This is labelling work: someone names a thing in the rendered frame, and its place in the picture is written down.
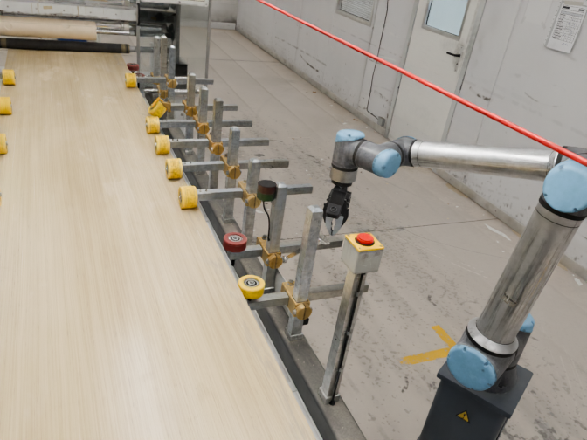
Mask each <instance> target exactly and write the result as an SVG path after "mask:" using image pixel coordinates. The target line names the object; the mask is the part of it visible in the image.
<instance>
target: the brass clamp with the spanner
mask: <svg viewBox="0 0 587 440"><path fill-rule="evenodd" d="M257 244H260V246H261V248H262V249H263V250H262V256H261V258H262V260H263V261H264V263H265V265H266V266H270V268H272V269H277V268H279V267H280V266H281V265H282V262H283V260H282V258H281V252H280V250H279V252H272V253H269V252H268V250H267V249H266V240H264V239H262V237H257V243H256V245H257Z"/></svg>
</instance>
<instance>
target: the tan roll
mask: <svg viewBox="0 0 587 440"><path fill-rule="evenodd" d="M97 34H107V35H122V36H136V31H124V30H110V29H96V23H95V22H93V21H79V20H66V19H53V18H40V17H14V16H1V15H0V36H15V37H32V38H64V39H81V40H96V39H97Z"/></svg>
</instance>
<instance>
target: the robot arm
mask: <svg viewBox="0 0 587 440"><path fill-rule="evenodd" d="M364 137H365V135H364V133H363V132H361V131H359V130H355V129H343V130H340V131H339V132H338V133H337V134H336V138H335V147H334V153H333V158H332V163H331V166H329V168H331V170H330V174H329V177H330V178H331V179H332V180H331V182H332V183H333V184H334V185H336V186H334V187H333V188H332V189H331V191H330V193H329V195H328V198H327V203H324V207H323V219H324V223H325V225H326V228H327V230H328V233H329V235H330V236H333V235H335V234H336V233H337V232H338V231H339V229H340V228H341V227H342V226H343V225H344V224H345V222H346V221H347V219H348V217H349V209H348V207H349V204H350V198H351V194H352V192H348V187H350V186H351V185H352V182H355V181H356V176H357V171H358V168H362V169H364V170H367V171H369V172H370V173H373V174H375V175H377V176H379V177H383V178H389V177H392V176H393V175H394V174H396V172H397V170H398V169H399V167H401V166H408V167H416V168H417V167H422V168H436V169H443V170H451V171H459V172H467V173H475V174H482V175H497V176H504V177H512V178H519V179H527V180H535V181H542V182H543V186H542V194H541V196H540V198H539V200H538V204H537V205H536V207H535V210H534V212H533V214H532V216H531V218H530V219H529V221H528V224H527V226H526V227H525V229H524V231H523V233H522V234H521V237H520V239H519V241H518V243H517V245H516V246H515V248H514V251H513V253H512V254H511V256H510V258H509V260H508V262H507V264H506V266H505V268H504V270H503V272H502V274H501V276H500V278H499V280H498V282H497V283H496V285H495V287H494V289H493V291H492V293H491V295H490V297H489V299H488V301H487V303H486V305H485V307H484V309H483V311H482V312H481V314H480V317H475V318H472V319H471V320H470V321H469V322H468V324H467V326H466V329H465V331H464V333H463V334H462V336H461V338H460V339H459V341H458V343H457V344H456V345H455V346H453V347H452V348H451V349H450V351H449V353H448V355H447V359H446V360H447V366H448V368H449V370H450V372H451V374H453V377H454V378H455V379H456V380H457V381H458V382H459V383H461V384H462V385H464V386H465V387H467V388H469V389H473V390H477V391H482V390H483V391H485V392H488V393H491V394H506V393H508V392H510V391H511V390H512V389H513V388H514V385H515V384H516V380H517V373H516V365H517V363H518V361H519V360H520V358H521V354H522V352H523V350H524V348H525V346H526V344H527V342H528V339H529V336H530V335H531V333H532V332H533V328H534V325H535V320H534V318H533V316H532V315H531V314H530V311H531V309H532V308H533V306H534V304H535V302H536V301H537V299H538V298H539V296H540V294H541V292H542V290H543V288H544V286H545V285H546V284H547V282H548V281H549V278H550V276H551V275H552V273H553V271H554V270H555V268H556V266H557V265H558V263H559V261H560V259H561V258H562V256H563V254H564V253H565V251H566V249H567V248H568V246H569V244H570V242H571V240H572V238H573V237H574V236H575V234H576V232H577V230H578V228H579V226H580V225H581V223H582V221H583V220H585V218H586V217H587V167H585V166H584V165H582V164H580V163H578V162H575V161H573V160H571V159H570V158H568V157H566V156H564V155H561V154H560V153H558V152H556V151H552V150H541V149H530V148H508V147H496V146H486V145H474V144H463V143H452V142H441V141H422V140H417V139H415V138H414V137H411V136H402V137H399V138H397V139H395V140H393V141H388V142H385V143H382V144H376V143H374V142H372V141H367V140H365V139H364ZM333 219H335V226H334V229H333V230H332V225H333V223H332V221H333Z"/></svg>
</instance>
